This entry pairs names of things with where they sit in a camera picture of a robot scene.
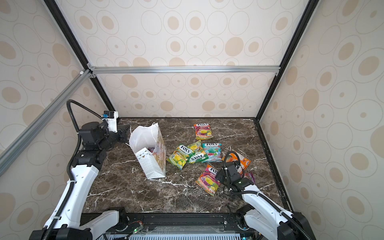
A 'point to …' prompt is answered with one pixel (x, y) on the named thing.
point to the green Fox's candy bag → (198, 154)
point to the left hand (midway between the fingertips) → (131, 123)
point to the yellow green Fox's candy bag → (179, 156)
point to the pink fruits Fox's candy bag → (208, 182)
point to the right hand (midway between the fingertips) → (220, 174)
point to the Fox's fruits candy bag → (202, 131)
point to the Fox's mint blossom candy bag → (213, 151)
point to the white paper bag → (147, 144)
